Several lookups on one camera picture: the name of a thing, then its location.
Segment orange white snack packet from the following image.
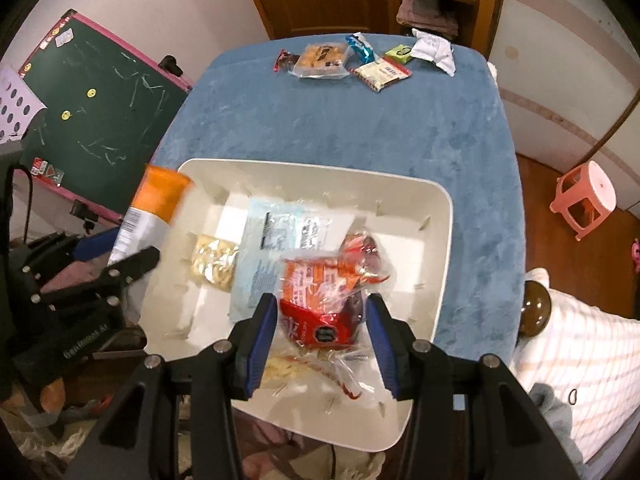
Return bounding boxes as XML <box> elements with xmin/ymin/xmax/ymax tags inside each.
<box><xmin>108</xmin><ymin>165</ymin><xmax>193</xmax><ymax>266</ymax></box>

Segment yellow cracker packet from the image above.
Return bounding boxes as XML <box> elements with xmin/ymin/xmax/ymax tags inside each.
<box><xmin>260</xmin><ymin>350</ymin><xmax>363</xmax><ymax>400</ymax></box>
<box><xmin>191</xmin><ymin>234</ymin><xmax>240</xmax><ymax>292</ymax></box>

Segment red snack packet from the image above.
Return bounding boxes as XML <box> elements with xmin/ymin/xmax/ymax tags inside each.
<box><xmin>279</xmin><ymin>230</ymin><xmax>392</xmax><ymax>349</ymax></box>

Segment large light blue snack bag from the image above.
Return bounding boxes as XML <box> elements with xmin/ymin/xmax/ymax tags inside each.
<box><xmin>229</xmin><ymin>198</ymin><xmax>356</xmax><ymax>323</ymax></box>

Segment clear pastry tray packet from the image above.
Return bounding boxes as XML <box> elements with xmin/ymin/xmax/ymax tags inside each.
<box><xmin>288</xmin><ymin>42</ymin><xmax>352</xmax><ymax>79</ymax></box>

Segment red bordered nut packet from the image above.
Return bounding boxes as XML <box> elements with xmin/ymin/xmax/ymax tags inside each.
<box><xmin>350</xmin><ymin>58</ymin><xmax>411</xmax><ymax>93</ymax></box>

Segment white red snack bag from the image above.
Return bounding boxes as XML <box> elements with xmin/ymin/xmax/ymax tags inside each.
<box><xmin>410</xmin><ymin>28</ymin><xmax>456</xmax><ymax>77</ymax></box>

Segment brown round bed knob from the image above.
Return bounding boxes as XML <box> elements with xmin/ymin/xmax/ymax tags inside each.
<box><xmin>518</xmin><ymin>281</ymin><xmax>552</xmax><ymax>338</ymax></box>

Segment white checked bedding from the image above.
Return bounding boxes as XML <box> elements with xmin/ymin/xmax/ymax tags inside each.
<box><xmin>510</xmin><ymin>268</ymin><xmax>639</xmax><ymax>479</ymax></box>

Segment white plastic tray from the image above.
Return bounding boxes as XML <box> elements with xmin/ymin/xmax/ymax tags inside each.
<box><xmin>140</xmin><ymin>158</ymin><xmax>454</xmax><ymax>452</ymax></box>

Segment blue table cloth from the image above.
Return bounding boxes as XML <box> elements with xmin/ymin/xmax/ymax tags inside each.
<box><xmin>153</xmin><ymin>37</ymin><xmax>525</xmax><ymax>360</ymax></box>

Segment pink plastic stool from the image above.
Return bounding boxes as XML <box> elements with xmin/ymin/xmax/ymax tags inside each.
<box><xmin>549</xmin><ymin>160</ymin><xmax>617</xmax><ymax>240</ymax></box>

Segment dark red date packet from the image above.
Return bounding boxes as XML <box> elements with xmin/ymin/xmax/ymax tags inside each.
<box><xmin>273</xmin><ymin>49</ymin><xmax>299</xmax><ymax>73</ymax></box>

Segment blue white candy wrapper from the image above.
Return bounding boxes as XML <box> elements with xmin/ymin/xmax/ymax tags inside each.
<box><xmin>345</xmin><ymin>32</ymin><xmax>376</xmax><ymax>64</ymax></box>

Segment green small snack packet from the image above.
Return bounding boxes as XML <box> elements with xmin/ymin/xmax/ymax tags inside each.
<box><xmin>384</xmin><ymin>44</ymin><xmax>412</xmax><ymax>65</ymax></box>

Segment folded pink cloths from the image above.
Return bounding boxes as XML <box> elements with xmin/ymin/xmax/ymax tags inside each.
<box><xmin>396</xmin><ymin>0</ymin><xmax>459</xmax><ymax>39</ymax></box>

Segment black cable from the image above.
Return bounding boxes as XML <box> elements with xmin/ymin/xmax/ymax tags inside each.
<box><xmin>4</xmin><ymin>161</ymin><xmax>36</xmax><ymax>246</ymax></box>

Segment green chalkboard pink frame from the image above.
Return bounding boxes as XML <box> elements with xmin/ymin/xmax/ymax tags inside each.
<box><xmin>18</xmin><ymin>10</ymin><xmax>192</xmax><ymax>222</ymax></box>

